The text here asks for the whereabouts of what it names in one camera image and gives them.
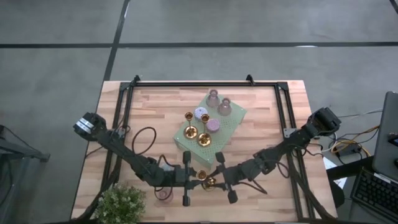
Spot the white cable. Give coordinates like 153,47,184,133
336,108,384,120

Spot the green potted plant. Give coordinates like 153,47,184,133
93,182,147,224

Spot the black aluminium station frame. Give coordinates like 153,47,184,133
79,74,338,224

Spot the green perforated metal shelf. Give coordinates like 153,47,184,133
172,92,248,169

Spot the pink ribbed glass candle holder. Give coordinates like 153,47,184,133
205,88,221,109
216,97,233,117
154,185,175,203

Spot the black power adapter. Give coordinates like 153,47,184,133
336,145,356,157

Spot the white purple-pattern candle tin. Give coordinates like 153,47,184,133
193,106,209,122

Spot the black looped cable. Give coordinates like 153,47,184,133
131,126,158,156

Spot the black desk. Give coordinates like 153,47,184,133
325,155,398,224

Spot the black keyboard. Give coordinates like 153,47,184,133
349,167,398,220

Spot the grey laptop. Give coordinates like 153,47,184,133
371,90,398,182

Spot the yellow cable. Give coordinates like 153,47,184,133
330,124,381,158

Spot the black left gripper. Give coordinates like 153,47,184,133
169,151,205,207

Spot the tall brass candlestick holder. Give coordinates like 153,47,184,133
183,111,199,141
196,113,213,147
195,169,218,192

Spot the white paper sheet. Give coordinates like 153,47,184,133
323,156,347,189

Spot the mauve floral candle tin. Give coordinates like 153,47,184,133
206,118,221,134

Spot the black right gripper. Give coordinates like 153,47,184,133
203,151,248,205

